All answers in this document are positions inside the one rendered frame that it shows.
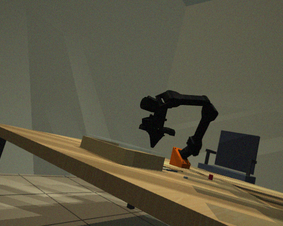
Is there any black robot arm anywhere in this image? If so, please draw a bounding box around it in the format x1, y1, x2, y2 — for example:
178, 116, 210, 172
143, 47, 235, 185
140, 90, 218, 160

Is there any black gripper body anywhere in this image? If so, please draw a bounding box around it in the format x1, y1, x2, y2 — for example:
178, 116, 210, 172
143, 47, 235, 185
139, 113, 175, 136

